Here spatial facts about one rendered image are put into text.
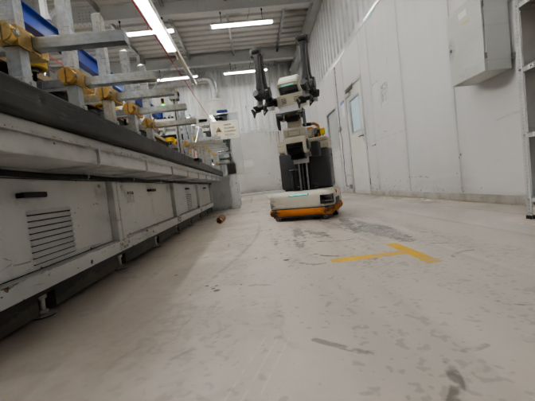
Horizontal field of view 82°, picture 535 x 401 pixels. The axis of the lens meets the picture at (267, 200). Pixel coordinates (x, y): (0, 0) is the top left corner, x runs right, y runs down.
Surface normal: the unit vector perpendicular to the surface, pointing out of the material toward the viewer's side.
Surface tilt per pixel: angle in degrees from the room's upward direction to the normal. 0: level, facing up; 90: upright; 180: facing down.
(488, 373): 0
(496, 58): 90
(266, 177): 90
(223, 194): 90
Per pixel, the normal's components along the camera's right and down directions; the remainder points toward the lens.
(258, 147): 0.04, 0.05
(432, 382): -0.11, -0.99
